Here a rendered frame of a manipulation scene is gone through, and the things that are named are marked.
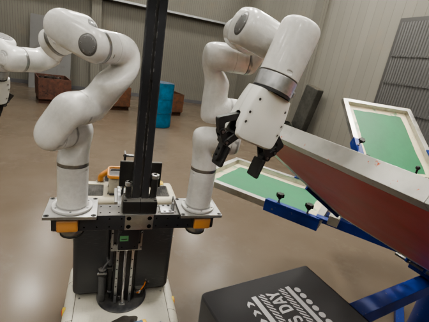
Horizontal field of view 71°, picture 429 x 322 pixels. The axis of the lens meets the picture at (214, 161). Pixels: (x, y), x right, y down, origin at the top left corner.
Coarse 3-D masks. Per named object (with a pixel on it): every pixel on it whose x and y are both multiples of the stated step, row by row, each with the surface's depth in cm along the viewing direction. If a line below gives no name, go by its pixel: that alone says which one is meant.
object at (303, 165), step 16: (288, 160) 91; (304, 160) 75; (304, 176) 99; (320, 176) 79; (320, 192) 106; (336, 192) 85; (336, 208) 117; (352, 208) 91; (368, 224) 99; (384, 240) 108
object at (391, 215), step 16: (336, 176) 67; (352, 192) 71; (368, 192) 60; (384, 192) 53; (368, 208) 75; (384, 208) 64; (400, 208) 55; (416, 208) 49; (384, 224) 80; (400, 224) 67; (416, 224) 58; (400, 240) 86; (416, 240) 71; (416, 256) 92
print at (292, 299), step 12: (288, 288) 108; (252, 300) 99; (264, 300) 100; (276, 300) 101; (288, 300) 102; (300, 300) 103; (252, 312) 94; (264, 312) 95; (276, 312) 96; (288, 312) 97; (300, 312) 97; (312, 312) 98; (324, 312) 99
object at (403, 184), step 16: (288, 128) 70; (288, 144) 70; (304, 144) 65; (320, 144) 62; (336, 144) 59; (320, 160) 63; (336, 160) 57; (352, 160) 55; (368, 160) 53; (352, 176) 57; (368, 176) 52; (384, 176) 50; (400, 176) 48; (416, 176) 46; (400, 192) 47; (416, 192) 45
